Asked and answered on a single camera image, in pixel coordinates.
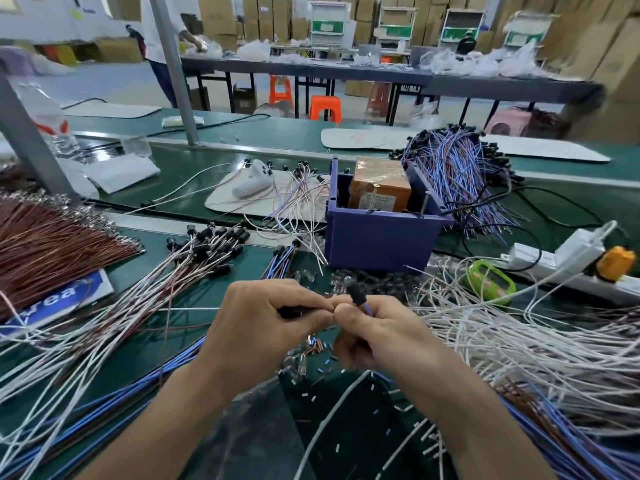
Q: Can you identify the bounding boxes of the person's left hand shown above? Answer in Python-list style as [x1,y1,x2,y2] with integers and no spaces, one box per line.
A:
[202,279,336,396]

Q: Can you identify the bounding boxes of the person's right hand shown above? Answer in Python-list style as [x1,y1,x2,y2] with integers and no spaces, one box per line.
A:
[332,295,452,391]

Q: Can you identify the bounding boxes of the black connector blue wire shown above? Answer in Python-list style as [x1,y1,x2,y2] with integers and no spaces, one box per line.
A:
[347,282,374,316]

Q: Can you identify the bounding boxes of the person's left forearm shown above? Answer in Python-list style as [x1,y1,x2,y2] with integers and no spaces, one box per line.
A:
[75,352,281,480]

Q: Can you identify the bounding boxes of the person's right forearm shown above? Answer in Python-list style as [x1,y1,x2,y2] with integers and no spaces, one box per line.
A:
[395,360,561,480]

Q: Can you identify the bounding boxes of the blue plastic bin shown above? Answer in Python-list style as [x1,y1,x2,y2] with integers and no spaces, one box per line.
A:
[325,157,455,273]

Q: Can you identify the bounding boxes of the white handheld device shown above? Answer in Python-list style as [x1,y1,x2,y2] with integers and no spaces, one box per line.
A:
[232,159,274,199]

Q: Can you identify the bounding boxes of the orange brown taped box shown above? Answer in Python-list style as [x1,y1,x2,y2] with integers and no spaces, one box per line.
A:
[347,156,413,213]

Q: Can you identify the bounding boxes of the green handheld device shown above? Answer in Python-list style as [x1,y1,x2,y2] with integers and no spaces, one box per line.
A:
[461,260,517,306]

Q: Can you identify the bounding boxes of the orange plastic stool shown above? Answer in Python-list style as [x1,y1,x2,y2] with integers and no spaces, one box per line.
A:
[309,96,343,122]
[269,75,294,106]

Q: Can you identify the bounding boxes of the long white work mat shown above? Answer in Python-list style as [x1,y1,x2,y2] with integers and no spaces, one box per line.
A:
[320,127,612,163]

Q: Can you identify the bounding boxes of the white power strip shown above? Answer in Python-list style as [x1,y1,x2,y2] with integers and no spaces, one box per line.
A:
[501,229,640,306]

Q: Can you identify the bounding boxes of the white plastic bag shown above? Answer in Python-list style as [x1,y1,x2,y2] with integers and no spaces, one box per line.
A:
[60,154,162,199]

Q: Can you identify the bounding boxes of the long dark work table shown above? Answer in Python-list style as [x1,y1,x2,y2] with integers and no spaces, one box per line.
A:
[180,55,606,126]

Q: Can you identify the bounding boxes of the white charger adapter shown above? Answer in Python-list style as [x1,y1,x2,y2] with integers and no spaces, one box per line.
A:
[555,221,619,268]

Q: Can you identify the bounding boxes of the blue white printed card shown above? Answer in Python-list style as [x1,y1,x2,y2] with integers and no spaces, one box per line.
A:
[0,269,115,341]

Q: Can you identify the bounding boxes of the pink plastic stool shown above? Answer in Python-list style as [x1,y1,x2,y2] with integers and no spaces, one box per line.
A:
[485,106,538,138]

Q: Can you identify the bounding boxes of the yellow black plug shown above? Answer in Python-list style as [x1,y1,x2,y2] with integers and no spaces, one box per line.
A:
[595,246,637,283]

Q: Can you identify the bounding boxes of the white flat mat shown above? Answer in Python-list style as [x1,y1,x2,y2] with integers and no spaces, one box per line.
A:
[60,101,163,119]

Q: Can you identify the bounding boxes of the green white machine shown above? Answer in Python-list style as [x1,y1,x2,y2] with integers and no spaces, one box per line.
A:
[440,9,487,49]
[502,11,558,50]
[376,7,417,51]
[308,1,350,46]

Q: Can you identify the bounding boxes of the pile of clear plastic bags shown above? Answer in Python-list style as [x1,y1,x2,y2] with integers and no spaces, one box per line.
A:
[190,37,546,79]

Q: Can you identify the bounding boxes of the clear plastic water bottle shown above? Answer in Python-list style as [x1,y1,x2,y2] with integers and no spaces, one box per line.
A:
[10,77,83,163]

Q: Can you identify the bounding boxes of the stack of cardboard boxes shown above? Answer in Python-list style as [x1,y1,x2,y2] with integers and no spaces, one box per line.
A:
[197,0,640,145]

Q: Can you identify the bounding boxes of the small bundle of pink wires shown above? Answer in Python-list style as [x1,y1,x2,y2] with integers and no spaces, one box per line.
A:
[245,160,333,268]

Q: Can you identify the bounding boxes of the scattered white wire offcuts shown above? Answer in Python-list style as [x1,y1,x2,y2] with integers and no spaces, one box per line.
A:
[280,335,451,480]

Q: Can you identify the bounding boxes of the bundle of white black-capped wires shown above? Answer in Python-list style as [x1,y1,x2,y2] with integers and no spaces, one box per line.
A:
[0,222,251,465]

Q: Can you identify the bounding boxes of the pile of white wires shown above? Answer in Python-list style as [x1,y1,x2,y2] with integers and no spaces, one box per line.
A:
[410,260,640,435]

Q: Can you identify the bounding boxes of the bundle of blue purple wires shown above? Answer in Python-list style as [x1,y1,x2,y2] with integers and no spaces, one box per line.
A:
[390,124,526,245]

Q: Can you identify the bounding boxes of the pile of long blue wires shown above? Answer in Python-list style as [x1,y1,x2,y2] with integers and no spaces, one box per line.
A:
[0,335,211,480]

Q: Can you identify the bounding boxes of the black power cable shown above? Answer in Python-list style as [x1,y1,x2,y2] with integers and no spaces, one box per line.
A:
[460,187,606,260]

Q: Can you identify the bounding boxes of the bundle of brown wires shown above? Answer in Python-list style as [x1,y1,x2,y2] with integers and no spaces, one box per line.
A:
[0,191,146,323]

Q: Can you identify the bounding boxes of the grey metal post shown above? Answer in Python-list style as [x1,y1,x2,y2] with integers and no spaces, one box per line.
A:
[0,72,81,200]
[148,0,200,146]

